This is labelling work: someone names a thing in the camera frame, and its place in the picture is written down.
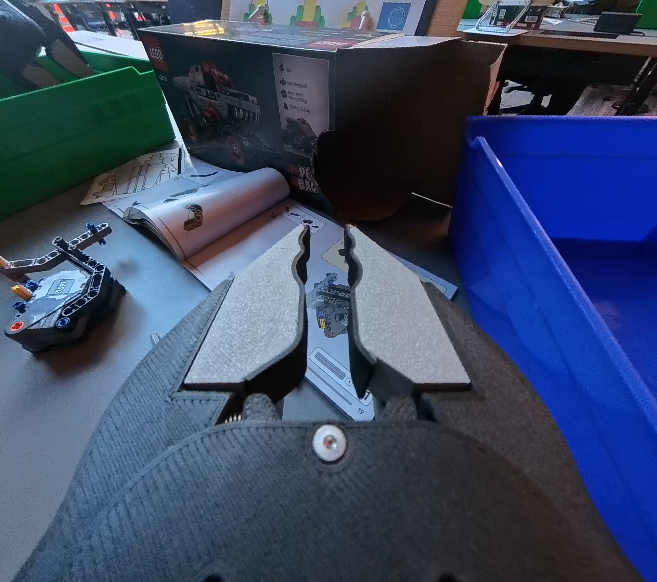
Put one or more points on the black lego box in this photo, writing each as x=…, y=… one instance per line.
x=385, y=105

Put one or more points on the clear acrylic stand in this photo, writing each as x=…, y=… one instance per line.
x=505, y=15

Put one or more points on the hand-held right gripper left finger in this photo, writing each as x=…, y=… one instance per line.
x=246, y=325

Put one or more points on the wooden desk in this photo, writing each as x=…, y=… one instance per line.
x=564, y=41

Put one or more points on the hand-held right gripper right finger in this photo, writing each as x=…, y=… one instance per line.
x=400, y=330

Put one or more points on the green plastic bin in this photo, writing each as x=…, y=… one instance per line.
x=77, y=130

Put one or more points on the lego sticker sheet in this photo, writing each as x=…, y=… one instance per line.
x=128, y=177

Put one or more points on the partly built lego model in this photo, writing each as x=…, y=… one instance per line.
x=66, y=305

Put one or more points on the blue plastic bin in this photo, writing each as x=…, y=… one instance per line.
x=513, y=259

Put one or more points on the lego instruction booklet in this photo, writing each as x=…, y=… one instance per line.
x=231, y=212

